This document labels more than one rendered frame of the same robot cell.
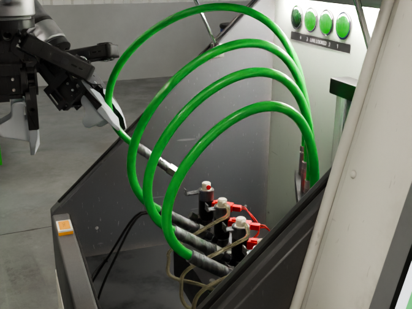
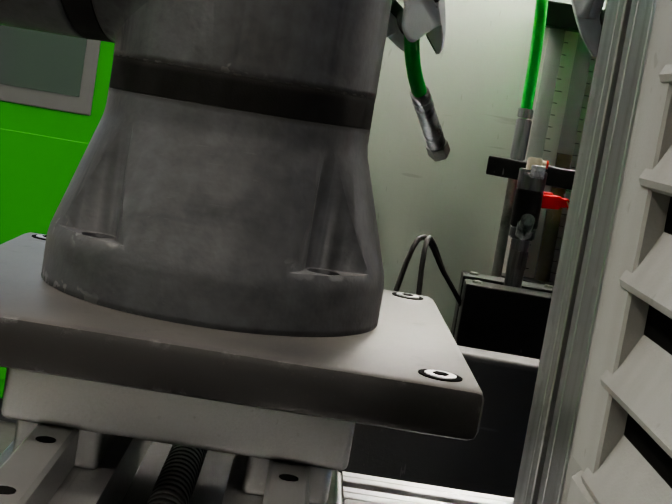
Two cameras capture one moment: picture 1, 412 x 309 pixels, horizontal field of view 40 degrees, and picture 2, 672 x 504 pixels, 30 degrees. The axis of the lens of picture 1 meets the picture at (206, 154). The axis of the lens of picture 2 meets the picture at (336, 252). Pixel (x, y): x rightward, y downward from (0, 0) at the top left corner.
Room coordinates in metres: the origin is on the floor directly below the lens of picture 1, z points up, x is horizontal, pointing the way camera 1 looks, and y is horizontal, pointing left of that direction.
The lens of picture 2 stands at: (0.65, 1.23, 1.13)
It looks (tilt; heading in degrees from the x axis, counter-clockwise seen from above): 7 degrees down; 292
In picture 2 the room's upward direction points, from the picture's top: 9 degrees clockwise
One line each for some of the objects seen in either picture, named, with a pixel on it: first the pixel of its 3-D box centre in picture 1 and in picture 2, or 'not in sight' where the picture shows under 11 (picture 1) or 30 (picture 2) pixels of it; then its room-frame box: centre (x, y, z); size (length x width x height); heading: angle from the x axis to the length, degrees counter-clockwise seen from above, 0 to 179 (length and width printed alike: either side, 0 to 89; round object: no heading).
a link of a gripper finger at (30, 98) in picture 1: (30, 100); not in sight; (0.83, 0.27, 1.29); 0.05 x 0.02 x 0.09; 20
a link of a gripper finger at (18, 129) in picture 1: (18, 130); not in sight; (0.83, 0.29, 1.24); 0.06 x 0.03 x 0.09; 110
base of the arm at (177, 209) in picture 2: not in sight; (228, 187); (0.90, 0.74, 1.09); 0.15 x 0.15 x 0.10
